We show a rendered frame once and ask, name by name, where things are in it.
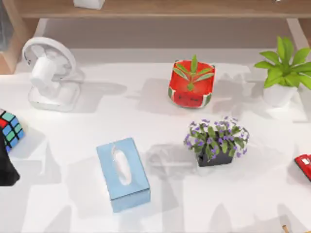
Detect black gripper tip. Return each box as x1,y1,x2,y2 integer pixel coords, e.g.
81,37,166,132
0,135,20,187

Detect green plant in white pot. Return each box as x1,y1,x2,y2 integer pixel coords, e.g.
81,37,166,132
254,36,311,108

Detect red watermelon plant pot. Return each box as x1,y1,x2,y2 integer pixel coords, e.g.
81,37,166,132
167,54,216,109

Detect purple flowers in black pot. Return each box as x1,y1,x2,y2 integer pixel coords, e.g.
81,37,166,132
184,116,250,167

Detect colourful puzzle cube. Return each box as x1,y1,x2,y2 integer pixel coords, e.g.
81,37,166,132
0,109,26,153

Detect wooden shelf unit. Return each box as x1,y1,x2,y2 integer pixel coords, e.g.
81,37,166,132
0,0,311,75

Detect white desk fan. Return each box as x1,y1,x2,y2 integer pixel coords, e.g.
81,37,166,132
21,36,81,112

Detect white box on shelf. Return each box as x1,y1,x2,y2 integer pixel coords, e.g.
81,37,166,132
73,0,105,10

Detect red flat object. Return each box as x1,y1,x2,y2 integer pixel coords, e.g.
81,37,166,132
294,153,311,182

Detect light blue tissue box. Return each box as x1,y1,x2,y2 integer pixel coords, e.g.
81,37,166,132
96,137,151,214

